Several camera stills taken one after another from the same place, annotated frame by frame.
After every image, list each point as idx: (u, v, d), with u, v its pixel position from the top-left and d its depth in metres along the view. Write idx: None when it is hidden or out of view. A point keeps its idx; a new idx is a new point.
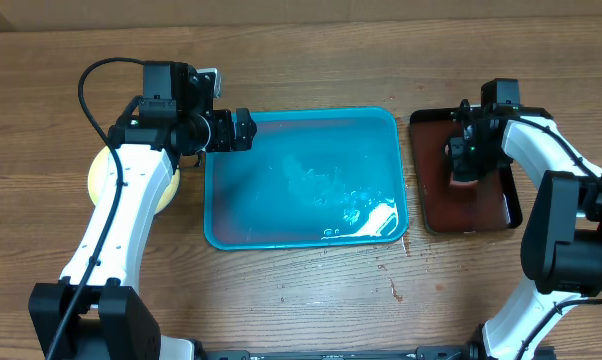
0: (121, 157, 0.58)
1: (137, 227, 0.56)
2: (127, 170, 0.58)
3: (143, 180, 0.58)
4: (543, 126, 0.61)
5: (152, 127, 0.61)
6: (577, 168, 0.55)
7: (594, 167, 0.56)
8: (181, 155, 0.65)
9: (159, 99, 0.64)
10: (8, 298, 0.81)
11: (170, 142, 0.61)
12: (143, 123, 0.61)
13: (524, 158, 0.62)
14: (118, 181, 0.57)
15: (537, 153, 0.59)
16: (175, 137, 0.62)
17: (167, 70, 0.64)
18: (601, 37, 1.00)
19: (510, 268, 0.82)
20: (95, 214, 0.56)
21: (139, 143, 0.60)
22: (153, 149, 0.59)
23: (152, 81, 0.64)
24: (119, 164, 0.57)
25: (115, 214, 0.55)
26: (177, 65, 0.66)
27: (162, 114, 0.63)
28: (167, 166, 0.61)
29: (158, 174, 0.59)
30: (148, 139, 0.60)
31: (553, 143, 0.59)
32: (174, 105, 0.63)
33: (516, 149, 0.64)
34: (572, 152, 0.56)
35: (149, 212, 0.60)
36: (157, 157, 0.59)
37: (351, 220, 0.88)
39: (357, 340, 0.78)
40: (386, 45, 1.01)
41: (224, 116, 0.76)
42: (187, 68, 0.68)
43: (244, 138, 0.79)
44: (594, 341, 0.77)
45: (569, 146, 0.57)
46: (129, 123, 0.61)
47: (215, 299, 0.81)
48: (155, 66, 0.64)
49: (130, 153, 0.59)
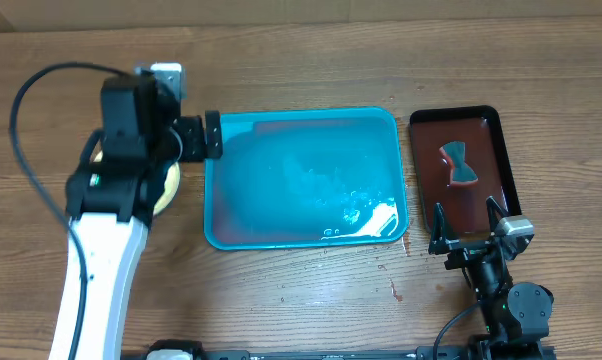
0: (82, 240, 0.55)
1: (109, 325, 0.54)
2: (91, 258, 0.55)
3: (109, 269, 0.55)
4: (528, 302, 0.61)
5: (117, 184, 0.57)
6: (537, 329, 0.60)
7: (534, 322, 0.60)
8: (152, 203, 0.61)
9: (124, 136, 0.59)
10: (9, 297, 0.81)
11: (139, 197, 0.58)
12: (104, 180, 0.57)
13: (528, 300, 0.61)
14: (82, 276, 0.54)
15: (534, 315, 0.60)
16: (144, 189, 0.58)
17: (130, 101, 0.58)
18: (601, 37, 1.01)
19: (511, 267, 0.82)
20: (61, 315, 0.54)
21: (104, 207, 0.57)
22: (120, 220, 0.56)
23: (114, 113, 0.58)
24: (81, 252, 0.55)
25: (84, 316, 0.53)
26: (142, 89, 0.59)
27: (128, 155, 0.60)
28: (136, 237, 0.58)
29: (126, 253, 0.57)
30: (116, 201, 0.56)
31: (531, 312, 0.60)
32: (140, 144, 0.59)
33: (526, 298, 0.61)
34: (532, 325, 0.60)
35: (122, 296, 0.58)
36: (124, 233, 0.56)
37: (351, 220, 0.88)
39: (357, 340, 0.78)
40: (385, 45, 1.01)
41: (194, 125, 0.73)
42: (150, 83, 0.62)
43: (216, 145, 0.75)
44: (594, 341, 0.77)
45: (533, 319, 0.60)
46: (91, 182, 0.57)
47: (215, 299, 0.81)
48: (114, 96, 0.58)
49: (93, 234, 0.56)
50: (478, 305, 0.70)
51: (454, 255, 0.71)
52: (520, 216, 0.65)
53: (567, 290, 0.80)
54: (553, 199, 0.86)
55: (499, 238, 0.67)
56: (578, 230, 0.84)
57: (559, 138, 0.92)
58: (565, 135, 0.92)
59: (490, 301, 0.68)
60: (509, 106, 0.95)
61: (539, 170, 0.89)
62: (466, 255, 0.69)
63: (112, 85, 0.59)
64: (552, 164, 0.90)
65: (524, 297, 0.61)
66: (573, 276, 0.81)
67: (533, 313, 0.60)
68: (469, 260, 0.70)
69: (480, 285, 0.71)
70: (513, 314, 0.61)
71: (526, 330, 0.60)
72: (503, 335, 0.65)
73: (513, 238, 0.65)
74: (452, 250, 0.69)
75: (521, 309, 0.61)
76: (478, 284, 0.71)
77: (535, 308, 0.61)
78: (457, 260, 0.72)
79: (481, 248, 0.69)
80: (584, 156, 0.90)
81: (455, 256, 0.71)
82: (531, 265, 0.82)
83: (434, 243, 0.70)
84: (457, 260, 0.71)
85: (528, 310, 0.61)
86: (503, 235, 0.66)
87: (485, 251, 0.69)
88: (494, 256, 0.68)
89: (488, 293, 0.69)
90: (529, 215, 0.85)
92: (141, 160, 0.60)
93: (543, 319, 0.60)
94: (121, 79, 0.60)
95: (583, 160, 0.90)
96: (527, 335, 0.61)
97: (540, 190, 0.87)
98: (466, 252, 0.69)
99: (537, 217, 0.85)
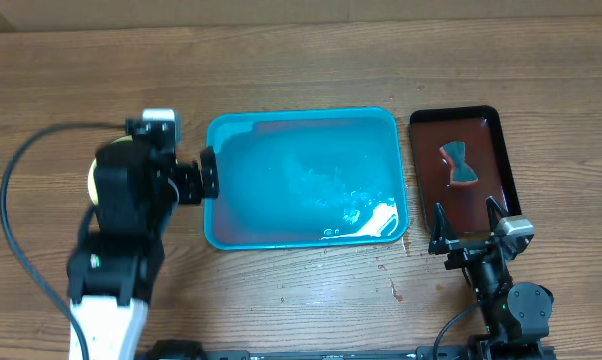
0: (83, 323, 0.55)
1: None
2: (93, 342, 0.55)
3: (111, 354, 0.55)
4: (528, 302, 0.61)
5: (116, 265, 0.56)
6: (537, 329, 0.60)
7: (534, 322, 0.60)
8: (153, 272, 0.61)
9: (120, 213, 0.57)
10: (9, 298, 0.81)
11: (139, 276, 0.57)
12: (104, 259, 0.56)
13: (528, 300, 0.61)
14: None
15: (534, 315, 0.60)
16: (144, 268, 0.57)
17: (125, 181, 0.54)
18: (601, 37, 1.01)
19: (511, 267, 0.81)
20: None
21: (104, 289, 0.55)
22: (120, 305, 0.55)
23: (108, 192, 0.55)
24: (82, 338, 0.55)
25: None
26: (138, 164, 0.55)
27: (126, 228, 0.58)
28: (138, 318, 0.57)
29: (129, 335, 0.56)
30: (116, 283, 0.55)
31: (531, 313, 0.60)
32: (138, 220, 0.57)
33: (525, 298, 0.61)
34: (532, 325, 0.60)
35: None
36: (126, 317, 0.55)
37: (351, 220, 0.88)
39: (357, 340, 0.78)
40: (385, 45, 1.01)
41: (190, 171, 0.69)
42: (147, 152, 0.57)
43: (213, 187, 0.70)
44: (594, 341, 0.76)
45: (533, 319, 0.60)
46: (90, 263, 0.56)
47: (215, 299, 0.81)
48: (109, 175, 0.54)
49: (93, 320, 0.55)
50: (478, 305, 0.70)
51: (454, 255, 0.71)
52: (520, 216, 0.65)
53: (567, 290, 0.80)
54: (553, 199, 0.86)
55: (499, 238, 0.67)
56: (578, 230, 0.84)
57: (559, 138, 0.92)
58: (564, 135, 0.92)
59: (490, 301, 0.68)
60: (508, 106, 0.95)
61: (539, 169, 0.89)
62: (465, 255, 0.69)
63: (105, 160, 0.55)
64: (551, 164, 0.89)
65: (524, 297, 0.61)
66: (573, 276, 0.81)
67: (533, 313, 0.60)
68: (469, 260, 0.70)
69: (480, 285, 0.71)
70: (512, 314, 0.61)
71: (526, 330, 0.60)
72: (503, 334, 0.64)
73: (513, 238, 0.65)
74: (452, 250, 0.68)
75: (521, 309, 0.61)
76: (478, 283, 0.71)
77: (535, 308, 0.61)
78: (457, 261, 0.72)
79: (480, 248, 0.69)
80: (584, 156, 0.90)
81: (456, 256, 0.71)
82: (531, 265, 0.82)
83: (434, 243, 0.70)
84: (457, 260, 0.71)
85: (528, 309, 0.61)
86: (502, 235, 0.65)
87: (485, 251, 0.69)
88: (494, 256, 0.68)
89: (488, 292, 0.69)
90: (529, 214, 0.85)
92: (139, 233, 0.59)
93: (543, 319, 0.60)
94: (116, 151, 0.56)
95: (583, 160, 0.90)
96: (527, 335, 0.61)
97: (540, 190, 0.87)
98: (466, 252, 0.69)
99: (537, 217, 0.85)
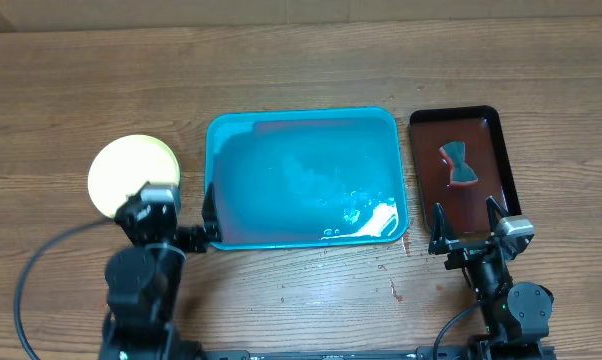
0: None
1: None
2: None
3: None
4: (528, 302, 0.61)
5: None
6: (538, 328, 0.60)
7: (534, 321, 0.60)
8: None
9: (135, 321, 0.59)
10: (9, 298, 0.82)
11: None
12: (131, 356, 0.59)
13: (528, 300, 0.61)
14: None
15: (534, 315, 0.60)
16: None
17: (137, 302, 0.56)
18: (601, 37, 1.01)
19: (511, 267, 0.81)
20: None
21: None
22: None
23: (121, 308, 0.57)
24: None
25: None
26: (147, 283, 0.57)
27: (141, 330, 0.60)
28: None
29: None
30: None
31: (531, 313, 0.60)
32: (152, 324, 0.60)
33: (525, 298, 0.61)
34: (532, 325, 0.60)
35: None
36: None
37: (351, 220, 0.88)
39: (357, 340, 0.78)
40: (385, 45, 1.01)
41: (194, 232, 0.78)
42: (151, 266, 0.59)
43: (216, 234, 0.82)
44: (594, 341, 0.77)
45: (533, 319, 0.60)
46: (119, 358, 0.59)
47: (215, 299, 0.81)
48: (122, 298, 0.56)
49: None
50: (478, 305, 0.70)
51: (454, 255, 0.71)
52: (520, 216, 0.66)
53: (567, 290, 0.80)
54: (553, 199, 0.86)
55: (498, 238, 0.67)
56: (578, 230, 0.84)
57: (559, 138, 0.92)
58: (564, 135, 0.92)
59: (490, 301, 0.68)
60: (508, 106, 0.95)
61: (539, 169, 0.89)
62: (465, 255, 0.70)
63: (114, 285, 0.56)
64: (551, 164, 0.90)
65: (524, 297, 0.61)
66: (573, 276, 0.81)
67: (533, 313, 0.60)
68: (469, 260, 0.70)
69: (480, 286, 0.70)
70: (512, 314, 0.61)
71: (526, 330, 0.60)
72: (503, 335, 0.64)
73: (513, 238, 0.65)
74: (452, 250, 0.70)
75: (521, 309, 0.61)
76: (477, 283, 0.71)
77: (535, 308, 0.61)
78: (458, 261, 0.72)
79: (480, 248, 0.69)
80: (584, 156, 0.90)
81: (456, 256, 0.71)
82: (531, 265, 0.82)
83: (434, 244, 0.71)
84: (457, 260, 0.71)
85: (528, 309, 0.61)
86: (502, 235, 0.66)
87: (485, 251, 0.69)
88: (494, 256, 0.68)
89: (488, 293, 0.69)
90: (528, 214, 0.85)
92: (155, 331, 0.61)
93: (543, 319, 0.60)
94: (121, 271, 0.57)
95: (583, 160, 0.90)
96: (527, 335, 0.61)
97: (540, 190, 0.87)
98: (466, 252, 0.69)
99: (537, 217, 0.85)
